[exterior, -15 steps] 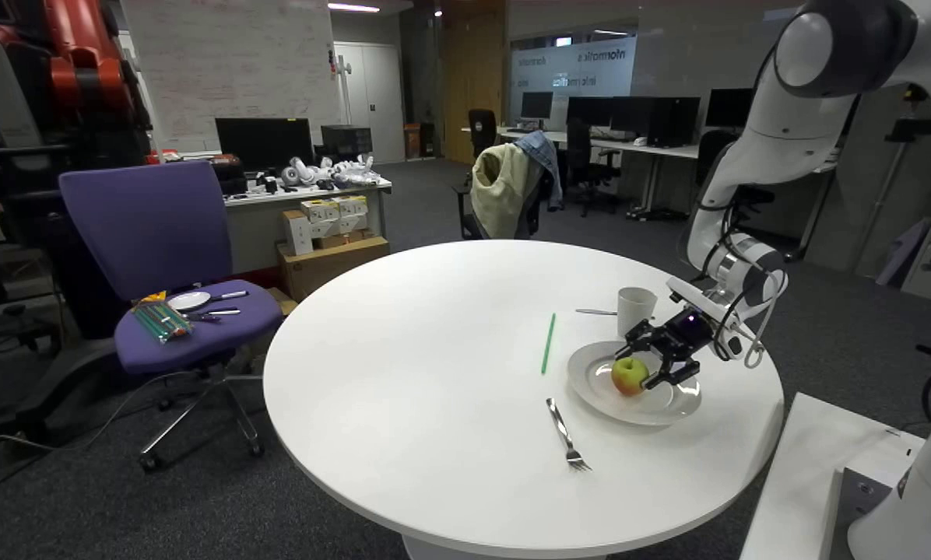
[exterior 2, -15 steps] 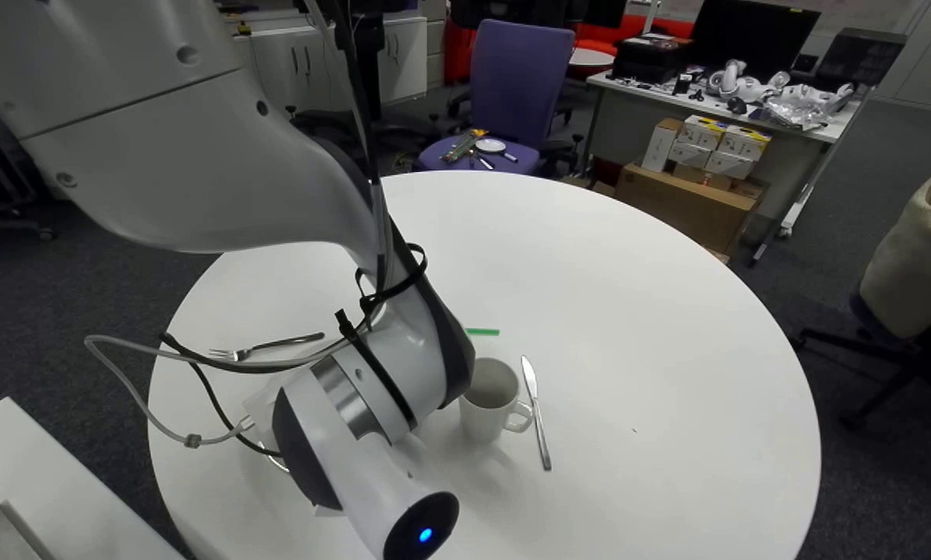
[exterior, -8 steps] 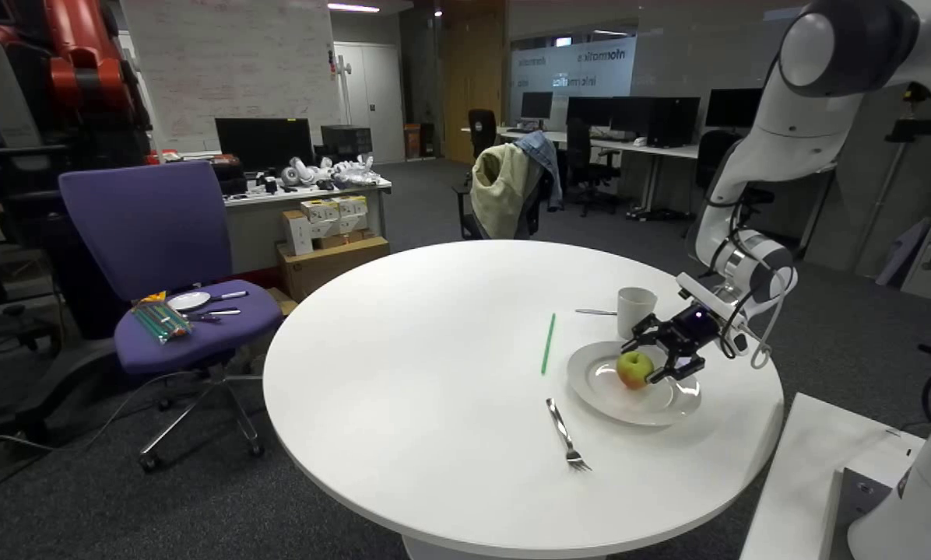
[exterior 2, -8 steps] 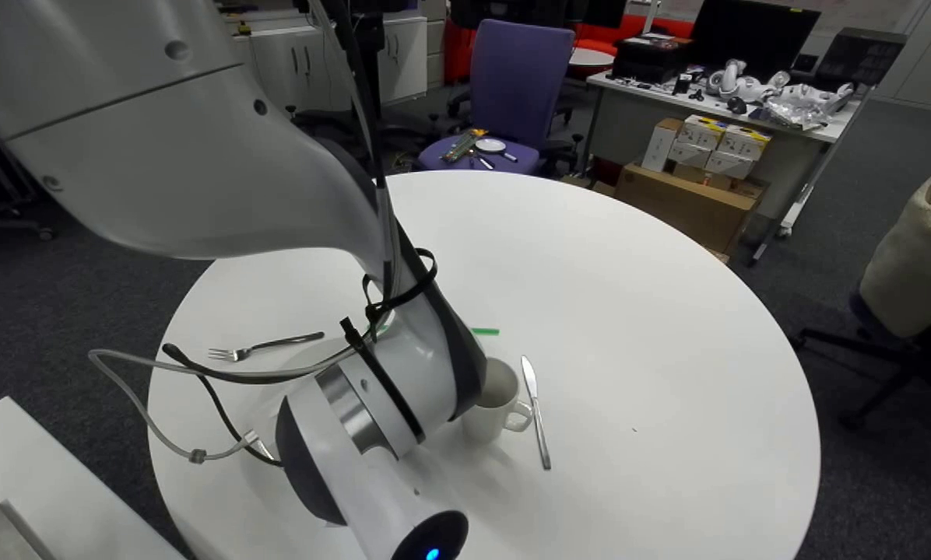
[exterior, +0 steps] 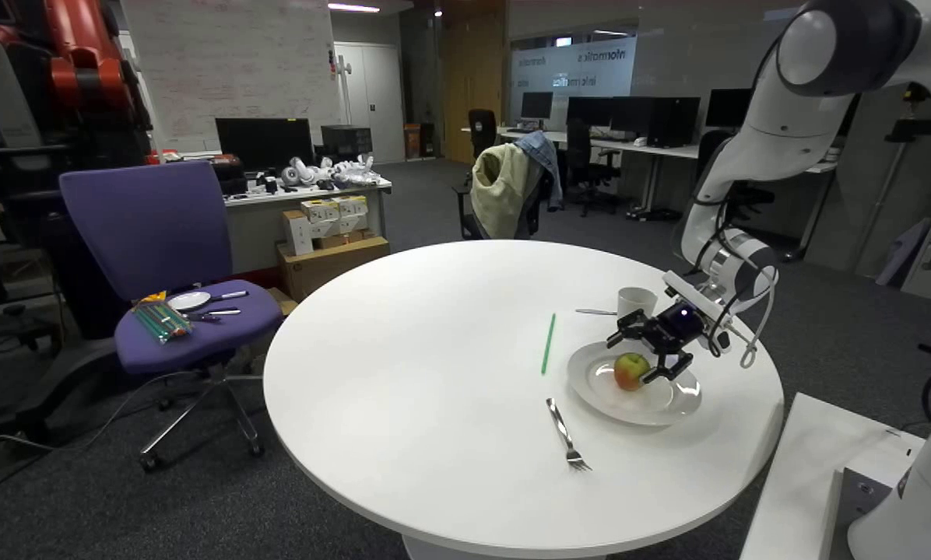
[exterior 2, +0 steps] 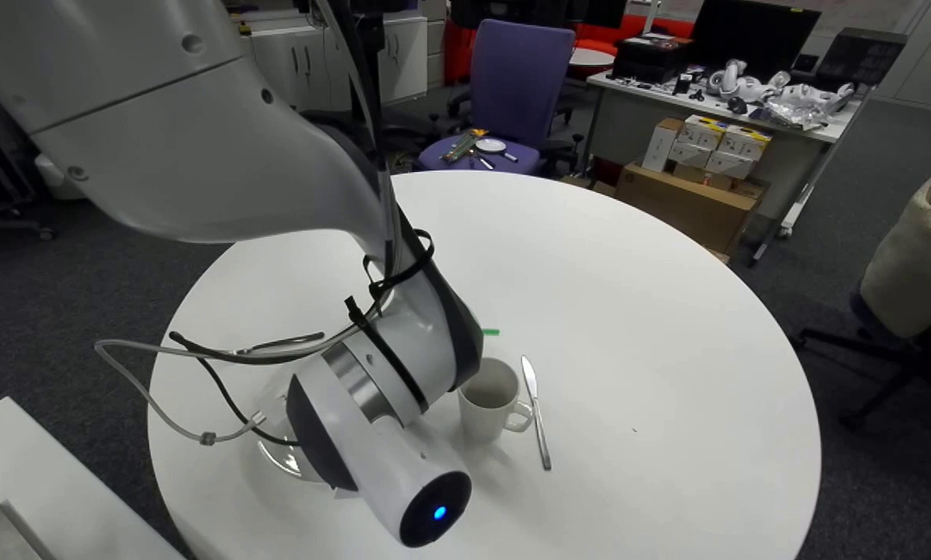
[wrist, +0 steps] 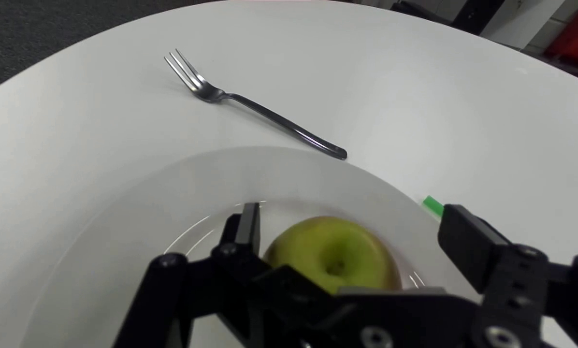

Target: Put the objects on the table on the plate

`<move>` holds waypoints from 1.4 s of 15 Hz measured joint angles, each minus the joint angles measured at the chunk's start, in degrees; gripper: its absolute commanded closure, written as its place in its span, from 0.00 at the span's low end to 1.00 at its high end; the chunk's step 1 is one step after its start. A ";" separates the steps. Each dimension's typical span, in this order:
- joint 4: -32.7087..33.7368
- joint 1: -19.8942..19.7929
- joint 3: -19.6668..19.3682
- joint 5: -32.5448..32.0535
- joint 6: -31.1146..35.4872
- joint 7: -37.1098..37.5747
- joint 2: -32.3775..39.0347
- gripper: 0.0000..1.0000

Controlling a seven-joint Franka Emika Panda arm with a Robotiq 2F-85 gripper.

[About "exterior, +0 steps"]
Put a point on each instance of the white robot mounting table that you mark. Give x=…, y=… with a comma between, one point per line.
x=796, y=487

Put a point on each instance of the green and red apple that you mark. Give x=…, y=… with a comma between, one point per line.
x=631, y=373

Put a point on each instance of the green striped packet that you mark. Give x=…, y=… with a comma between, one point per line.
x=159, y=325

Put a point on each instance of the black double monitor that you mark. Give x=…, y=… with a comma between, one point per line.
x=631, y=121

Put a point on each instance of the monitor with bluish screen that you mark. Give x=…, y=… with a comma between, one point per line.
x=537, y=103

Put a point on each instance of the white door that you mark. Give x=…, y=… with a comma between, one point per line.
x=371, y=103

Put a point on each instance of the silver metal fork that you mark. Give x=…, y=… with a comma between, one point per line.
x=564, y=432

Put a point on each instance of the brown cardboard box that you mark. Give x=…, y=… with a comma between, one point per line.
x=329, y=270

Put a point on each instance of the blue cloth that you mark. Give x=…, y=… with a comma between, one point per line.
x=545, y=160

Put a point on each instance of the ceiling light strip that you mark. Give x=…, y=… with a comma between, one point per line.
x=353, y=9

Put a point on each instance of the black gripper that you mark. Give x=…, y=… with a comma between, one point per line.
x=677, y=325

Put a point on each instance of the thin white stick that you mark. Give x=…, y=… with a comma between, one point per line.
x=592, y=311

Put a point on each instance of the small black monitor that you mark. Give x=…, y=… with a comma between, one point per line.
x=347, y=143

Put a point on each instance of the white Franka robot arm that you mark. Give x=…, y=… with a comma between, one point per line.
x=796, y=126

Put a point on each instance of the white plastic bag pile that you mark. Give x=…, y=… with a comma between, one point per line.
x=329, y=173

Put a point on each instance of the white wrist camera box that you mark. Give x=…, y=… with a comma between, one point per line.
x=704, y=300

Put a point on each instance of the beige jacket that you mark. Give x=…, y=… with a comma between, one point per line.
x=495, y=191

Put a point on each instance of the white cluttered desk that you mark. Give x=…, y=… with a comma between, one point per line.
x=263, y=234

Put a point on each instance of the white ceramic plate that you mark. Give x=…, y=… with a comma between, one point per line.
x=607, y=401

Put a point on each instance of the long white office desk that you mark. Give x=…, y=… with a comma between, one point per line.
x=631, y=151

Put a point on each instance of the green plastic straw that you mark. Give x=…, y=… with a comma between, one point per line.
x=550, y=343

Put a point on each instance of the black chair holding jacket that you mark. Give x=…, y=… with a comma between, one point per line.
x=540, y=213

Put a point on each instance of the red industrial robot arm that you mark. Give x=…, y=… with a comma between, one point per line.
x=77, y=65

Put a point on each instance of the small orange object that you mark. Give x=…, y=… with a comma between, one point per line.
x=154, y=298

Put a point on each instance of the pale packaged goods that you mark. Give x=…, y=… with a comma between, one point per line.
x=324, y=221

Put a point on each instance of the small silver utensil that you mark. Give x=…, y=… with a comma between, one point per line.
x=223, y=311
x=230, y=293

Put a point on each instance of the large black monitor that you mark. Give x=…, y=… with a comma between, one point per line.
x=263, y=143

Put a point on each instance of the small white dish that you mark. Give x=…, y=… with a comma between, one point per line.
x=189, y=300

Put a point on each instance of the purple office chair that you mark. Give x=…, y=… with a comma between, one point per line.
x=154, y=221

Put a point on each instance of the white ceramic mug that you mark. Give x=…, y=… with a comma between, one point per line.
x=635, y=300

